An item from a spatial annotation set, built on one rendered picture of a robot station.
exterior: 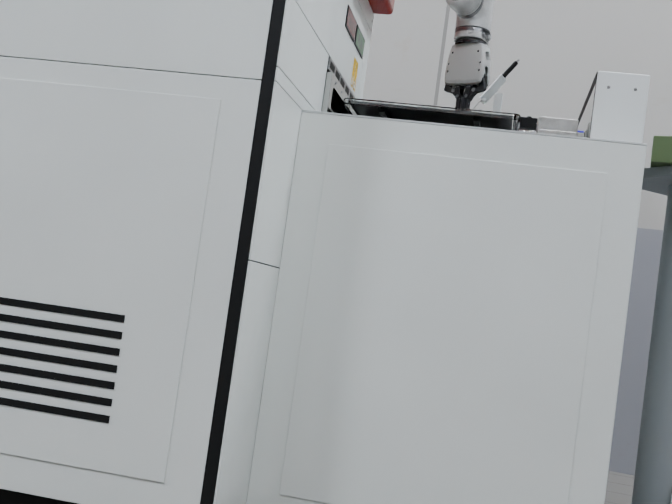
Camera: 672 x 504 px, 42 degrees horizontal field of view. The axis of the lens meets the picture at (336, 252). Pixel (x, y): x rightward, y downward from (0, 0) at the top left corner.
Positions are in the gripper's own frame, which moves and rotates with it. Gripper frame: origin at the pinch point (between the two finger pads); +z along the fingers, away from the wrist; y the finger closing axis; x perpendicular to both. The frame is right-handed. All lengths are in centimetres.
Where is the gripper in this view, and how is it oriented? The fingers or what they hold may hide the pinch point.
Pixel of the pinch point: (462, 107)
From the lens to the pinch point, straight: 215.1
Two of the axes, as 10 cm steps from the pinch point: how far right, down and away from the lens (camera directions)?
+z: -1.4, 9.9, -0.6
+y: -8.1, -0.8, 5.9
